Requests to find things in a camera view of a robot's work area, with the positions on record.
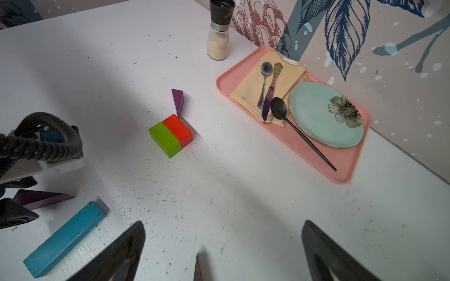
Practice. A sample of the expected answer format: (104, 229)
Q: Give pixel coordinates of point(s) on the glass salt grinder black cap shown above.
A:
(221, 13)

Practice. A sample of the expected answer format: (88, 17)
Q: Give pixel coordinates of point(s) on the silver teaspoon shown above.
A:
(266, 71)

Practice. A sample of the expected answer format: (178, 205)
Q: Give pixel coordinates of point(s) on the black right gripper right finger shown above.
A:
(326, 259)

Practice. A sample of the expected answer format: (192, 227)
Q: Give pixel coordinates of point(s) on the mint green flower plate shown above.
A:
(325, 115)

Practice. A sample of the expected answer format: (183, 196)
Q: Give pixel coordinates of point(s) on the teal long block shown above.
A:
(57, 246)

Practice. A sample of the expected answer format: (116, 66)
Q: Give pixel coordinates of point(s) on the green rectangular block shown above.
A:
(165, 139)

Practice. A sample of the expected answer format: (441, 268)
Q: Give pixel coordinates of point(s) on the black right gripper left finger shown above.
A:
(119, 261)

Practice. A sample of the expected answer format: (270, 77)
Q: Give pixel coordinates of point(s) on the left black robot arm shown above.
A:
(28, 143)

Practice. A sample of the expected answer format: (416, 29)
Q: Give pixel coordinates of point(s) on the iridescent butter knife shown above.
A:
(270, 94)

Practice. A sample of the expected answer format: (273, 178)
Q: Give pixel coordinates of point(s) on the beige cloth napkin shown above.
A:
(248, 91)

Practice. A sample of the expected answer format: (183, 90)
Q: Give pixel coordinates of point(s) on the red rectangular block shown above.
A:
(179, 130)

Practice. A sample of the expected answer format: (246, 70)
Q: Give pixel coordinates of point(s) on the black long spoon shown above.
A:
(279, 111)

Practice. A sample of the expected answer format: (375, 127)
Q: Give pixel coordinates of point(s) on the purple triangle block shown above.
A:
(178, 97)
(32, 199)

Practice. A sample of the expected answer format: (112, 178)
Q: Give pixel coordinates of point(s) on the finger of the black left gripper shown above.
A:
(13, 214)
(23, 183)

